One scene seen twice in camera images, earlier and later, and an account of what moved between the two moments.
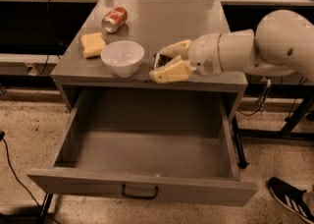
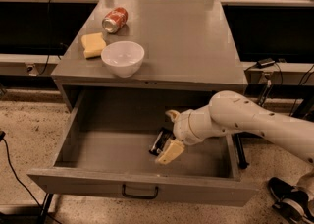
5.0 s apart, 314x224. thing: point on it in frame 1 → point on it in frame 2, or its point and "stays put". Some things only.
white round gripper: x=204 y=53 → x=182 y=130
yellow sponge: x=93 y=44 stays put
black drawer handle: x=152 y=197 stays put
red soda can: x=114 y=20 stays put
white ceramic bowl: x=124 y=57 stays put
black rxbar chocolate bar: x=160 y=60 → x=162 y=140
